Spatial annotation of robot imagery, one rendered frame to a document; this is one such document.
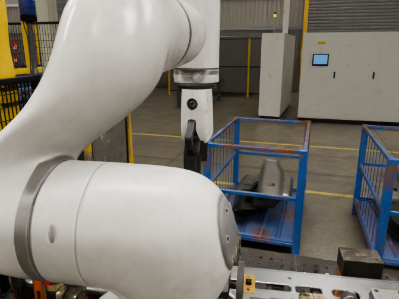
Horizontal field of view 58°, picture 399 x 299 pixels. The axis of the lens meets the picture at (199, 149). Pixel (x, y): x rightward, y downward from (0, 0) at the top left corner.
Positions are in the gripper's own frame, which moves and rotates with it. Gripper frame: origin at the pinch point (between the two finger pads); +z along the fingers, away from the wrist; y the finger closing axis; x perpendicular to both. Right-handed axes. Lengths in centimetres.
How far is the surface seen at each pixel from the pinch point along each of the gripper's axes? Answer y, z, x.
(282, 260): 88, 75, -26
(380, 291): 12, 34, -42
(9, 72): 74, -12, 93
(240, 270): 3.3, 25.8, -9.4
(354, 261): 38, 42, -43
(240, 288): -0.6, 27.4, -9.5
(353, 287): 28, 45, -41
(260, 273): 31, 45, -15
